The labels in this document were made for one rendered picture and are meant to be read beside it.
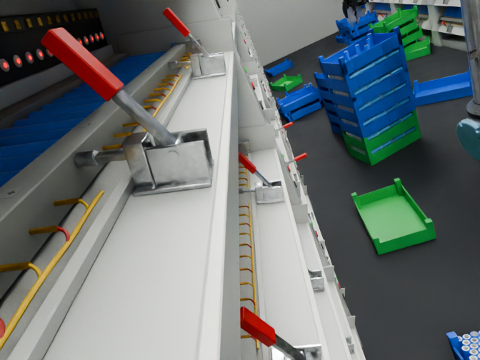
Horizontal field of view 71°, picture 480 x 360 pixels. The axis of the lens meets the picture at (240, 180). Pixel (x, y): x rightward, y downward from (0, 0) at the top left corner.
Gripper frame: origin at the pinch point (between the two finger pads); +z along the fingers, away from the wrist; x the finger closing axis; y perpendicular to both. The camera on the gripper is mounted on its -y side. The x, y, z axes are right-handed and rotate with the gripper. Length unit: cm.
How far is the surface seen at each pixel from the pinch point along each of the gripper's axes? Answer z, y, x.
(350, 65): 7.0, 19.3, -16.9
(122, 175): -60, 119, -97
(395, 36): 5.2, 19.0, 6.5
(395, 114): 38.2, 27.7, -1.8
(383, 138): 46, 30, -11
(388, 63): 14.5, 21.4, 0.8
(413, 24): 65, -76, 104
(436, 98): 60, 11, 40
